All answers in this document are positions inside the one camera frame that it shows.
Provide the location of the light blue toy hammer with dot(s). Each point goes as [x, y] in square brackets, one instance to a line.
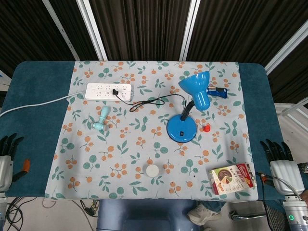
[99, 126]

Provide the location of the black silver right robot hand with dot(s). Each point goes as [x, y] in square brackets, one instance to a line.
[286, 175]

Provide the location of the black pleated curtain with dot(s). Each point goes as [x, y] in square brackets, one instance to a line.
[144, 24]

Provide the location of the blue jeans leg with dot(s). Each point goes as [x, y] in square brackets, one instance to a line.
[211, 205]

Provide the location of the beige sneaker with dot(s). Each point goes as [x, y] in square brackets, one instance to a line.
[203, 214]

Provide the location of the blue desk lamp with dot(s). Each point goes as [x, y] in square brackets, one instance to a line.
[181, 127]

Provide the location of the white power strip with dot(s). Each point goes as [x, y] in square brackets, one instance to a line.
[101, 91]

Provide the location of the low white frame rail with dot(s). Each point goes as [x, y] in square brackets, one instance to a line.
[291, 110]

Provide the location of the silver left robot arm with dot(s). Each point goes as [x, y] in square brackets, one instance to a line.
[2, 209]

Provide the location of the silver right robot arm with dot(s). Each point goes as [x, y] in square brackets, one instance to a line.
[292, 211]

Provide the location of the thin white frame post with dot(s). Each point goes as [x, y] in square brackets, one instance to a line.
[61, 30]

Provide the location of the wide double white frame post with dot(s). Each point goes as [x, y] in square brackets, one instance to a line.
[93, 30]

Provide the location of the teal table cover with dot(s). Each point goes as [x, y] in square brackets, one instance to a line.
[31, 84]

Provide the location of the slanted white frame beam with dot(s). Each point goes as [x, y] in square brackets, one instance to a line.
[286, 49]

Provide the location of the red green food box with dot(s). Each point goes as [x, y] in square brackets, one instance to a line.
[231, 179]

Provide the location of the floral print tablecloth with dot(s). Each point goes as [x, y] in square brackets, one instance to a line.
[134, 149]

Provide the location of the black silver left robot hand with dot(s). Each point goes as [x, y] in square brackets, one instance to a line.
[6, 170]

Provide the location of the blue snack packet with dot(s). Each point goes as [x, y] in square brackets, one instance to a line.
[217, 92]

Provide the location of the small red cap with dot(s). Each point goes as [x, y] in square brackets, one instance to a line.
[206, 128]

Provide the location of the chrome floor bracket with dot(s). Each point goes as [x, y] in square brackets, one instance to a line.
[245, 216]

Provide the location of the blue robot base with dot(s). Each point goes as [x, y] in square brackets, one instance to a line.
[144, 216]

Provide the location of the white round jar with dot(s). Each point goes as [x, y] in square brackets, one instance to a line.
[152, 170]

